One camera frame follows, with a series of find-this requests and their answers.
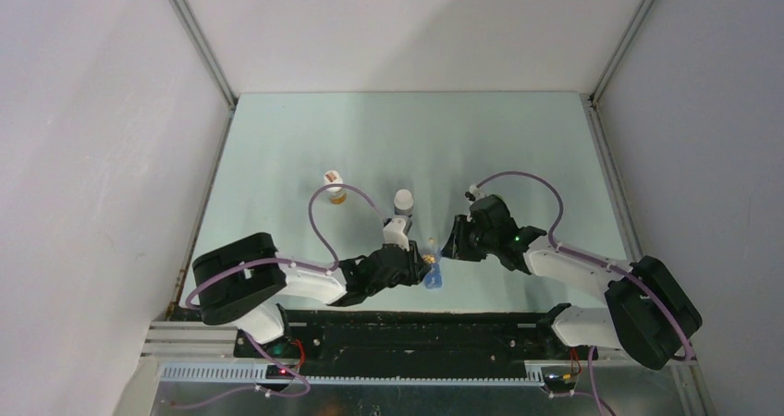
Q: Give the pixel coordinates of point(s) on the left control board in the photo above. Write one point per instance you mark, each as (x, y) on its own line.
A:
(286, 372)

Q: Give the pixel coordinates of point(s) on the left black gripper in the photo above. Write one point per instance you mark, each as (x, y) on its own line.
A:
(416, 267)

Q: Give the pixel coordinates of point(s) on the left aluminium frame post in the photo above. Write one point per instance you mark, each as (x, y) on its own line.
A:
(203, 49)

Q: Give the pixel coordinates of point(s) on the right control board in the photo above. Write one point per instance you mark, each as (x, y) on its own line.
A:
(559, 378)

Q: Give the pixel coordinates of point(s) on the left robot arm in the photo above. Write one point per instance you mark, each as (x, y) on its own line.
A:
(241, 282)

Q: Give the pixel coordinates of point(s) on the blue pill organizer box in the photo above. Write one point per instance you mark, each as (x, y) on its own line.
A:
(433, 279)

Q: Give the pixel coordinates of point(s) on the white bottle orange label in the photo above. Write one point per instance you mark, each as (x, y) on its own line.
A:
(334, 186)

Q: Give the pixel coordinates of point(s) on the control board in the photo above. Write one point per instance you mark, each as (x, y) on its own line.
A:
(286, 372)
(559, 378)

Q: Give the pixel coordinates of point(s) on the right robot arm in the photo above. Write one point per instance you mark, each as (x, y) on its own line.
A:
(644, 311)

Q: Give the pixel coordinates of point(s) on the white pill bottle blue label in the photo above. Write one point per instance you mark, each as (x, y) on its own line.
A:
(403, 203)

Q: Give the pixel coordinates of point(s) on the right aluminium frame post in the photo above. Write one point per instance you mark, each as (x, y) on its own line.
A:
(628, 36)

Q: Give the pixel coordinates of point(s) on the aluminium frame post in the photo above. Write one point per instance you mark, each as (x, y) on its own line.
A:
(203, 49)
(628, 36)

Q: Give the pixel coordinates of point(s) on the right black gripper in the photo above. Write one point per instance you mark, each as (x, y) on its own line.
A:
(456, 247)

